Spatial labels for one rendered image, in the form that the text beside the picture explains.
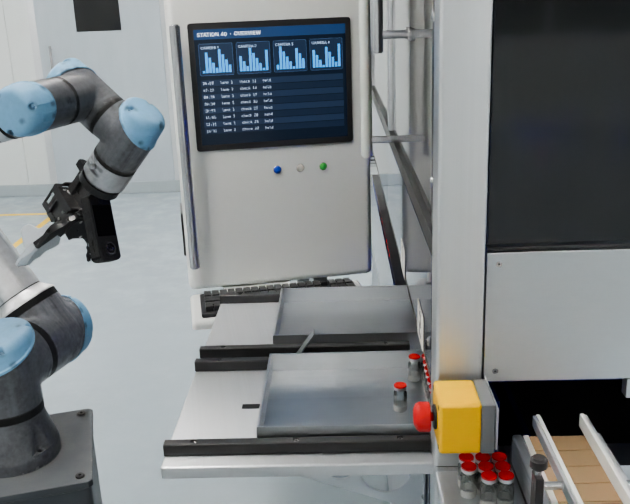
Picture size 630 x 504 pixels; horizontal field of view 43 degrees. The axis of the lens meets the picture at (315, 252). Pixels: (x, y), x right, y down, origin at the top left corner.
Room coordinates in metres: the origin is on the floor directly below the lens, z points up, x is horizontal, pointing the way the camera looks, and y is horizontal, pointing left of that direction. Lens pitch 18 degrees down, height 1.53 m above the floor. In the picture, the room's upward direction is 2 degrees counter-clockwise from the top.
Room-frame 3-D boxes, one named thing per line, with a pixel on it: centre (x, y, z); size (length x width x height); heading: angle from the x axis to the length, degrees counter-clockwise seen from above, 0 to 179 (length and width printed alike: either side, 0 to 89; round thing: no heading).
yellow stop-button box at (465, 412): (0.94, -0.19, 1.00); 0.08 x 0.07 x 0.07; 88
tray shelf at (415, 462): (1.36, -0.01, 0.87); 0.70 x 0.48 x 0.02; 178
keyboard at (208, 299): (1.88, 0.09, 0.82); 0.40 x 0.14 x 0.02; 99
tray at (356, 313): (1.53, -0.09, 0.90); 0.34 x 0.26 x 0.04; 88
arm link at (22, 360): (1.23, 0.53, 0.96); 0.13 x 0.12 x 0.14; 162
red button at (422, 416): (0.94, -0.14, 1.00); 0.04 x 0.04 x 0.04; 88
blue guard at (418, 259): (2.02, -0.20, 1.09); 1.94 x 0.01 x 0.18; 178
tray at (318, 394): (1.19, -0.08, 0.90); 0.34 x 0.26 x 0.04; 88
